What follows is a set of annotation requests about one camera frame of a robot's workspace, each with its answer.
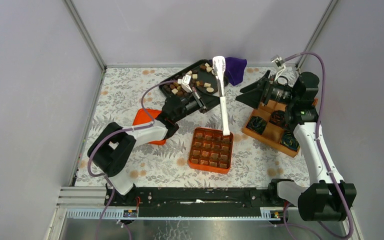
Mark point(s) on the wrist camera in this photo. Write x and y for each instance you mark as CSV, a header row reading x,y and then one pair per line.
x,y
279,64
184,82

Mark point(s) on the orange chocolate box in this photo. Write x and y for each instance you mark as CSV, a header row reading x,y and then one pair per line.
x,y
211,151

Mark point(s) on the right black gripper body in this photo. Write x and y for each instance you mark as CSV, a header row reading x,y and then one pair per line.
x,y
274,91

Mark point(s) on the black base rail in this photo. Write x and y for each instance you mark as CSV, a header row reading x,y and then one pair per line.
x,y
194,202

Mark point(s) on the wooden compartment organizer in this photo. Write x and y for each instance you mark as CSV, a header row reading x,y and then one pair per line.
x,y
272,133

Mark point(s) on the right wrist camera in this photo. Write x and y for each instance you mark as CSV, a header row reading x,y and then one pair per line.
x,y
279,64

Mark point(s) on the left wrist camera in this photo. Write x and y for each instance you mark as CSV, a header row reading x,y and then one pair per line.
x,y
184,82

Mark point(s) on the dark rolled cloth front-right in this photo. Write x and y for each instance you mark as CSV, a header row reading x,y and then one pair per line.
x,y
289,141

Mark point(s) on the dark rolled cloth middle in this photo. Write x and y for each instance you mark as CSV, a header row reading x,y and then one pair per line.
x,y
277,118

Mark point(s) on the floral table mat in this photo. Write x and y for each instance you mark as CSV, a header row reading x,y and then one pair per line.
x,y
125,90

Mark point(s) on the white metal tongs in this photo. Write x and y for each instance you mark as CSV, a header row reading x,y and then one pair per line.
x,y
218,68

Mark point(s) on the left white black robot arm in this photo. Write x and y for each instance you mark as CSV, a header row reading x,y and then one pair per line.
x,y
112,149

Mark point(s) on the purple cloth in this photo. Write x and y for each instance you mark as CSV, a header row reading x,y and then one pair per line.
x,y
234,70

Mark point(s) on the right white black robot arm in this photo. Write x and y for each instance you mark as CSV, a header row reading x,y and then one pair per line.
x,y
329,197

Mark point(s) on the white oval chocolate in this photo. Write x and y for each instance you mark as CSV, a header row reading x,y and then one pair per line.
x,y
209,89

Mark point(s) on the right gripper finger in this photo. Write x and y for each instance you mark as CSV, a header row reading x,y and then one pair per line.
x,y
256,84
252,99

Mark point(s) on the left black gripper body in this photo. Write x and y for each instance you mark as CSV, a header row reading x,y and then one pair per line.
x,y
194,101

